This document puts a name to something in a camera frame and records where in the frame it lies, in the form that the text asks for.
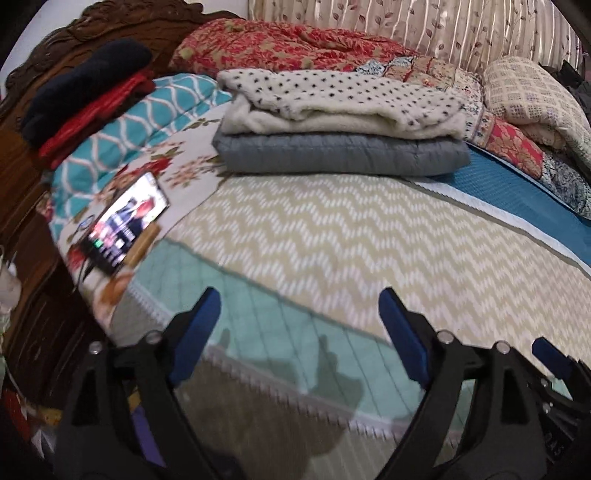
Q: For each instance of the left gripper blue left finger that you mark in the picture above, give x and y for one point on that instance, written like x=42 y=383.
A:
x=158 y=441

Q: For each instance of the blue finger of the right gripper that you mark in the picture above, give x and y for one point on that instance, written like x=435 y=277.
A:
x=560 y=365

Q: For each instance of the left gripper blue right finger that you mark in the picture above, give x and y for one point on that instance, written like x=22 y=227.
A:
x=440 y=364

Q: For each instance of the white fleece spotted garment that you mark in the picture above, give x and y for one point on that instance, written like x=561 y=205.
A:
x=321 y=101

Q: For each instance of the carved dark wooden headboard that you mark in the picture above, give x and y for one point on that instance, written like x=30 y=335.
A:
x=51 y=322

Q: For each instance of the smartphone with lit screen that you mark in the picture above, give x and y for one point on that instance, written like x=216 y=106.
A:
x=112 y=235

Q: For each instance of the patterned teal beige bedsheet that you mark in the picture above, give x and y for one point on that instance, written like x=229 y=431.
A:
x=300 y=380

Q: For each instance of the blue grey patterned pillow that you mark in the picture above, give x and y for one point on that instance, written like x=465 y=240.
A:
x=566 y=183

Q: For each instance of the white floral pillow cover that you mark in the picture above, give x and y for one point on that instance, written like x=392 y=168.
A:
x=188 y=170

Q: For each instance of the grey folded quilted blanket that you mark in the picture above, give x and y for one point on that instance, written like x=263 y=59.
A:
x=339 y=153

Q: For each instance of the red folded cloth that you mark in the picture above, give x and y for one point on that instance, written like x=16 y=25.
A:
x=93 y=118

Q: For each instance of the teal white lattice pillow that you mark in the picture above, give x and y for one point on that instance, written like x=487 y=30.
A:
x=176 y=101

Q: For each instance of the dark navy folded cloth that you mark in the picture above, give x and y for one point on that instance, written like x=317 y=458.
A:
x=65 y=95

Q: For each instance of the red patterned quilt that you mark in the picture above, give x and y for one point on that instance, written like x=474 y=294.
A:
x=238 y=43

